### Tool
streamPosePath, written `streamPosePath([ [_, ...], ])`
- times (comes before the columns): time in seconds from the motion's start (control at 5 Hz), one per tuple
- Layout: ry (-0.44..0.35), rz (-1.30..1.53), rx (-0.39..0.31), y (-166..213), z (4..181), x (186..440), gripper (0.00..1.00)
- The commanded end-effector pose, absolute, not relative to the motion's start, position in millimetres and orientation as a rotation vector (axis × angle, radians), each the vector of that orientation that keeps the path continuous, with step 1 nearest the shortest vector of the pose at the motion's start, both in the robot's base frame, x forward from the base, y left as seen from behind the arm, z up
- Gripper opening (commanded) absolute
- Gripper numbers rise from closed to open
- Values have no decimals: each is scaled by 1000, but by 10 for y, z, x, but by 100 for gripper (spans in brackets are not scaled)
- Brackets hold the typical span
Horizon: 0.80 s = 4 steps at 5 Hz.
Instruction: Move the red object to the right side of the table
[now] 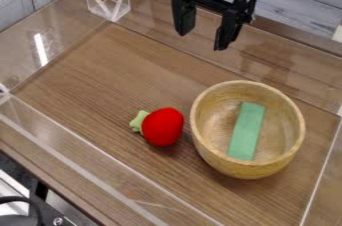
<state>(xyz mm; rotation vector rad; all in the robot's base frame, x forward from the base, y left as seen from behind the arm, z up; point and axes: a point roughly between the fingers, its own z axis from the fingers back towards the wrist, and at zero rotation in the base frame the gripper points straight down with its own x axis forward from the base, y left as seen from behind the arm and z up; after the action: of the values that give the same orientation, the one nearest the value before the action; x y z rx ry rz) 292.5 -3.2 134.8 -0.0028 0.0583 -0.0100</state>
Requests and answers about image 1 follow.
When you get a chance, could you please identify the black metal table leg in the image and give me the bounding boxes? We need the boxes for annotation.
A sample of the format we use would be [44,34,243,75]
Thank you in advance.
[29,180,76,226]

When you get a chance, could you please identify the red plush strawberry toy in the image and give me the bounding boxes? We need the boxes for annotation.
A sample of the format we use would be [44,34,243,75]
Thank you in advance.
[129,107,184,147]

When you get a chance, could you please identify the black cable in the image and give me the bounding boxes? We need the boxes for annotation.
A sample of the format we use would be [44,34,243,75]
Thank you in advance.
[0,195,44,226]

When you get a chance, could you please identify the clear acrylic corner bracket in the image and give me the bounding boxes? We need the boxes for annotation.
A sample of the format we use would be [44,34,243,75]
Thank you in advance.
[85,0,130,22]

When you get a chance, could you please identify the green rectangular block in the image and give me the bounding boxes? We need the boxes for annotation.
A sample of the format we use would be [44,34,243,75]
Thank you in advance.
[225,102,265,161]

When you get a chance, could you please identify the light wooden bowl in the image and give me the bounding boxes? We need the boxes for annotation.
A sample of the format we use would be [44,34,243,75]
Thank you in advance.
[189,80,305,179]

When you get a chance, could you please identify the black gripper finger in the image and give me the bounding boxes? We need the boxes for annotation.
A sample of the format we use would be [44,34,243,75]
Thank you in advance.
[213,0,249,51]
[170,0,196,36]

